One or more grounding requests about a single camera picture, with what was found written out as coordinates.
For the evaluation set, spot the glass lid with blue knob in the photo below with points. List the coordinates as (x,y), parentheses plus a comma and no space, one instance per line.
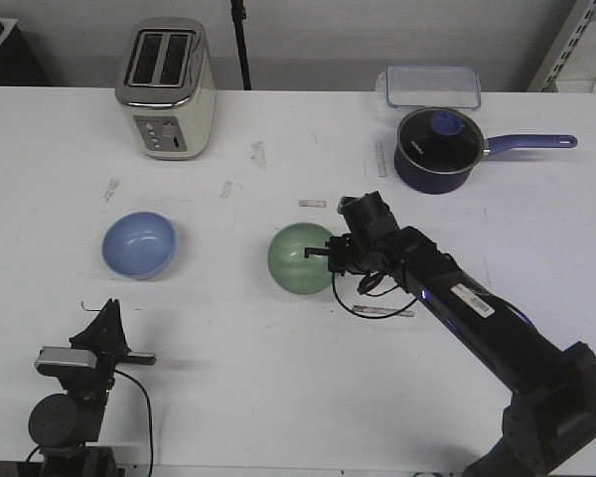
(441,140)

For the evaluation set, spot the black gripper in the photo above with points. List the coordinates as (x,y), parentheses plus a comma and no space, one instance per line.
(343,256)
(95,335)

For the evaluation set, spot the clear plastic food container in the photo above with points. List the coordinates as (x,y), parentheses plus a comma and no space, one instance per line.
(411,86)

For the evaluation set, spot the blue bowl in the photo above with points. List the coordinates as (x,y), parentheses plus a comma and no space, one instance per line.
(139,245)

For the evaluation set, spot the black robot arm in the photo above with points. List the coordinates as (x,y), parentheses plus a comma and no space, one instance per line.
(552,414)
(66,426)

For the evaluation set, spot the white slotted shelf upright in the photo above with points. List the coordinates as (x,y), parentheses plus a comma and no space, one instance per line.
(570,62)

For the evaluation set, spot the silver two-slot toaster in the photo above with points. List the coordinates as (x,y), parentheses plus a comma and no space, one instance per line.
(166,88)

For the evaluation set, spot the blue saucepan with handle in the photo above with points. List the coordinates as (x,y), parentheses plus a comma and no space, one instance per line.
(436,183)

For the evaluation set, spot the black tripod pole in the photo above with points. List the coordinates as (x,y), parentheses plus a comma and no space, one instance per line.
(238,15)

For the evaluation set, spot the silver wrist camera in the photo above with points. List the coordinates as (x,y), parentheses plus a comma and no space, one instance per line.
(60,361)

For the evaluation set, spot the green bowl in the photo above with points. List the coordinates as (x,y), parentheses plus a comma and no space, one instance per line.
(287,264)

